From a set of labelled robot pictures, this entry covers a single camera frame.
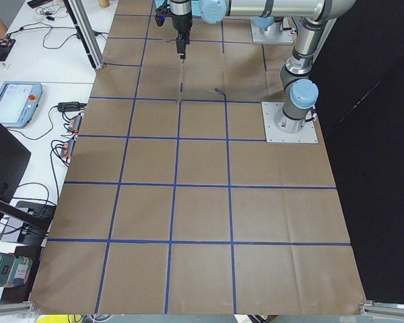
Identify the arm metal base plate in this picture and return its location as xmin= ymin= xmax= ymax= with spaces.
xmin=261 ymin=102 xmax=318 ymax=144
xmin=250 ymin=16 xmax=294 ymax=45

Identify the orange black converter box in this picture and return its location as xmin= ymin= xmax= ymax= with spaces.
xmin=66 ymin=114 xmax=83 ymax=134

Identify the blue teach pendant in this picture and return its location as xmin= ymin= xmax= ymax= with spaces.
xmin=0 ymin=81 xmax=42 ymax=129

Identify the brown paper table cover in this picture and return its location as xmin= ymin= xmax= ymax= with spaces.
xmin=30 ymin=1 xmax=365 ymax=315

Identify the black power adapter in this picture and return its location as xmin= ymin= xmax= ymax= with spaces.
xmin=57 ymin=102 xmax=80 ymax=112

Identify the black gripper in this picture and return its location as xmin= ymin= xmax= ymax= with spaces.
xmin=170 ymin=0 xmax=193 ymax=59

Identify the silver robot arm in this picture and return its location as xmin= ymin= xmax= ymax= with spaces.
xmin=155 ymin=1 xmax=331 ymax=60
xmin=273 ymin=1 xmax=355 ymax=134

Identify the aluminium frame post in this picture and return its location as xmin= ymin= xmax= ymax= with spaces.
xmin=63 ymin=0 xmax=104 ymax=70

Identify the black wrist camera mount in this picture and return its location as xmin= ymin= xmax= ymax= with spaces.
xmin=155 ymin=1 xmax=170 ymax=27

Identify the green box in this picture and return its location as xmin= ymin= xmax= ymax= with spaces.
xmin=0 ymin=253 xmax=33 ymax=288

